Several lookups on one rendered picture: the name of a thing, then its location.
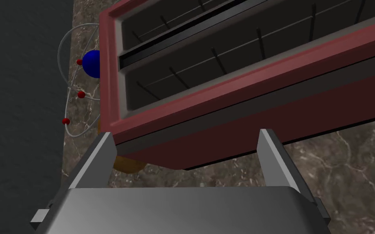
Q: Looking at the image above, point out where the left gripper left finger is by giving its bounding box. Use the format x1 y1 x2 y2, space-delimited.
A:
68 131 118 189

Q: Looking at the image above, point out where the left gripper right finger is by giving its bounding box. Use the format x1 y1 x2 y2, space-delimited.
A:
256 128 316 203

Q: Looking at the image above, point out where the yellow round object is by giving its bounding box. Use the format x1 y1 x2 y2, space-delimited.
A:
112 155 147 174

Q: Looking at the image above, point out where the red toaster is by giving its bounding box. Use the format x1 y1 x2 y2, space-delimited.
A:
98 0 375 171

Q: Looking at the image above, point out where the blue ball atom model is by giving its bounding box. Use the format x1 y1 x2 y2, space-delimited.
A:
57 23 101 137

